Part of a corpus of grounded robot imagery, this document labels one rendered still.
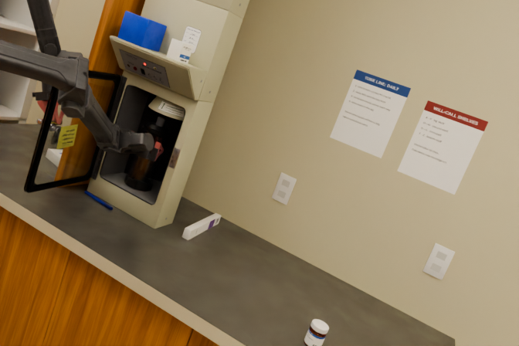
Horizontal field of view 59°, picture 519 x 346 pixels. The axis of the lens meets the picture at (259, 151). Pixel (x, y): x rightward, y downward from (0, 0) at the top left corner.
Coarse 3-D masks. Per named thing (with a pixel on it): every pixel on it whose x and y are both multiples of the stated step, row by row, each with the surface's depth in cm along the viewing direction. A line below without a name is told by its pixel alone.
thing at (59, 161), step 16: (96, 80) 146; (96, 96) 149; (64, 128) 141; (80, 128) 148; (48, 144) 137; (64, 144) 144; (80, 144) 152; (96, 144) 160; (32, 160) 134; (48, 160) 140; (64, 160) 147; (80, 160) 155; (48, 176) 143; (64, 176) 150
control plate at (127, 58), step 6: (120, 54) 150; (126, 54) 148; (132, 54) 147; (126, 60) 151; (132, 60) 149; (138, 60) 147; (144, 60) 145; (126, 66) 154; (132, 66) 152; (138, 66) 150; (144, 66) 148; (150, 66) 146; (156, 66) 144; (162, 66) 142; (138, 72) 152; (144, 72) 150; (150, 72) 148; (156, 72) 146; (162, 72) 144; (150, 78) 151; (156, 78) 149; (162, 78) 147; (162, 84) 150; (168, 84) 148
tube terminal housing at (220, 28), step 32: (160, 0) 153; (192, 0) 148; (224, 32) 146; (192, 64) 149; (224, 64) 154; (160, 96) 154; (192, 128) 153; (192, 160) 162; (96, 192) 166; (160, 192) 155; (160, 224) 159
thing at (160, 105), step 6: (156, 102) 158; (162, 102) 157; (168, 102) 157; (156, 108) 157; (162, 108) 156; (168, 108) 156; (174, 108) 156; (180, 108) 157; (168, 114) 156; (174, 114) 156; (180, 114) 157
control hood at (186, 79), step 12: (120, 48) 148; (132, 48) 144; (144, 48) 145; (120, 60) 153; (156, 60) 142; (168, 60) 139; (132, 72) 154; (168, 72) 143; (180, 72) 139; (192, 72) 139; (204, 72) 145; (180, 84) 144; (192, 84) 142; (192, 96) 145
